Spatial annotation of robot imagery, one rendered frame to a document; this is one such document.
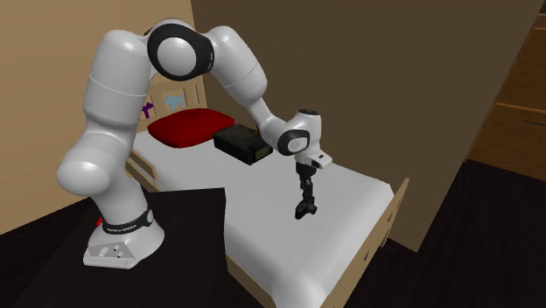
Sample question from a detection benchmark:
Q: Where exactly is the red pillow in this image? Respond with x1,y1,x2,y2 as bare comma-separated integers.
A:
146,108,236,150

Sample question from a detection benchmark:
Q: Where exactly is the brown wooden dresser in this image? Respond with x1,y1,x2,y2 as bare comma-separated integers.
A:
466,12,546,183

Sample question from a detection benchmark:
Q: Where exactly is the black robot stand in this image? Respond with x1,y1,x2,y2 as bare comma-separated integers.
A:
0,186,264,308

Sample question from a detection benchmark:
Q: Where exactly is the thick black book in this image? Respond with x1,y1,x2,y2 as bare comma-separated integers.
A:
212,123,275,166

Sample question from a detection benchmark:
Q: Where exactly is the wooden bed with white mattress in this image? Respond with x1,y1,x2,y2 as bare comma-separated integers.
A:
125,78,411,308

